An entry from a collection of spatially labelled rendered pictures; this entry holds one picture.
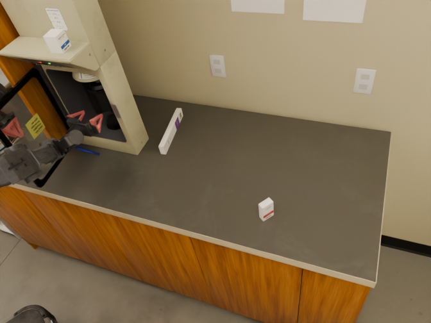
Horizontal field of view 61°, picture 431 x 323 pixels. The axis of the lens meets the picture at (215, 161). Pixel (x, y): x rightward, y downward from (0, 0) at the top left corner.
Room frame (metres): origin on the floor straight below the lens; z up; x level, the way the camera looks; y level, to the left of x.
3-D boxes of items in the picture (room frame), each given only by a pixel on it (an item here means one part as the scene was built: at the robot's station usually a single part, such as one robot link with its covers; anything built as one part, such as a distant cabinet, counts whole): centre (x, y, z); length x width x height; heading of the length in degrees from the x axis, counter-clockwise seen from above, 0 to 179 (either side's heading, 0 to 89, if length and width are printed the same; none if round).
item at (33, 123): (1.19, 0.68, 1.19); 0.30 x 0.01 x 0.40; 156
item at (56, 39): (1.18, 0.44, 1.54); 0.05 x 0.05 x 0.06; 66
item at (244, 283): (1.24, 0.30, 0.45); 2.05 x 0.67 x 0.90; 61
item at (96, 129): (1.19, 0.46, 1.18); 0.09 x 0.07 x 0.07; 149
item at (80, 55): (1.22, 0.51, 1.46); 0.32 x 0.12 x 0.10; 61
